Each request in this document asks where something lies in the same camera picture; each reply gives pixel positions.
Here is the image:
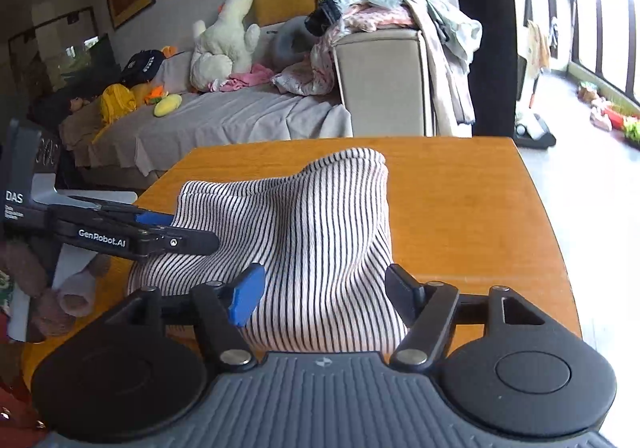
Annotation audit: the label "beige hanging garment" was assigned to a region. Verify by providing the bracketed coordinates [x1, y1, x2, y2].
[410, 2, 476, 136]

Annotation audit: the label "cream hanging cloth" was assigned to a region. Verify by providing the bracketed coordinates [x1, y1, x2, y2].
[525, 20, 551, 73]

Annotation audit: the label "black garment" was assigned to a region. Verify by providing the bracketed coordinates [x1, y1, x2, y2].
[305, 0, 346, 36]

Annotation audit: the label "red round container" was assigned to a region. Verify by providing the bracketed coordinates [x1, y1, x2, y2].
[0, 373, 41, 433]

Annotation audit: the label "grey sofa bed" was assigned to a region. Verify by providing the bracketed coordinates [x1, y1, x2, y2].
[60, 90, 353, 179]

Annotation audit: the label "white plush toy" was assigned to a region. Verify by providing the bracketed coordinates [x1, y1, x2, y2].
[190, 0, 261, 92]

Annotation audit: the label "grey striped pants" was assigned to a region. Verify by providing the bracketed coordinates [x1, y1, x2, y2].
[127, 147, 408, 356]

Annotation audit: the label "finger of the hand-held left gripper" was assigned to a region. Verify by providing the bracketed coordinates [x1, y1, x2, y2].
[52, 222, 221, 261]
[50, 198, 174, 229]

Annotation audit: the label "pale green garment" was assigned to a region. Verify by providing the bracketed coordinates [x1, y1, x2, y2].
[400, 0, 483, 73]

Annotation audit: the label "pink patterned garment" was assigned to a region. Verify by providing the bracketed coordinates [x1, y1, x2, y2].
[340, 2, 416, 33]

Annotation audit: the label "brown plush toy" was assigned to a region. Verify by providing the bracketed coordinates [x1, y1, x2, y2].
[0, 238, 113, 340]

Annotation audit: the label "pink floral cloth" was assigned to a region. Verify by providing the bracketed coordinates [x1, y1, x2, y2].
[272, 28, 336, 96]

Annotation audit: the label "white floor cleaner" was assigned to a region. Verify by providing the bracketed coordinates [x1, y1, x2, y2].
[515, 0, 557, 149]

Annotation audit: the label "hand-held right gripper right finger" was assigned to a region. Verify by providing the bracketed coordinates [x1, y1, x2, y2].
[386, 263, 548, 375]

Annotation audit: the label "black window frame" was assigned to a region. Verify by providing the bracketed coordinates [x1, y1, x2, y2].
[570, 0, 640, 108]

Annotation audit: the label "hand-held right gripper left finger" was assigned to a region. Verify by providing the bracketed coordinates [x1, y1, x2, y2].
[121, 263, 266, 373]

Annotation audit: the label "pink toy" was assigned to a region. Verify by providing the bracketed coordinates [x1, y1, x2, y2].
[590, 105, 614, 131]

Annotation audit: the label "yellow-green plush fruit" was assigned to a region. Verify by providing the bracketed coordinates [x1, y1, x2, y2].
[153, 94, 182, 117]

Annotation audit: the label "black cap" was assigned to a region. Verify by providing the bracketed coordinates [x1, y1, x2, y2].
[120, 49, 166, 87]

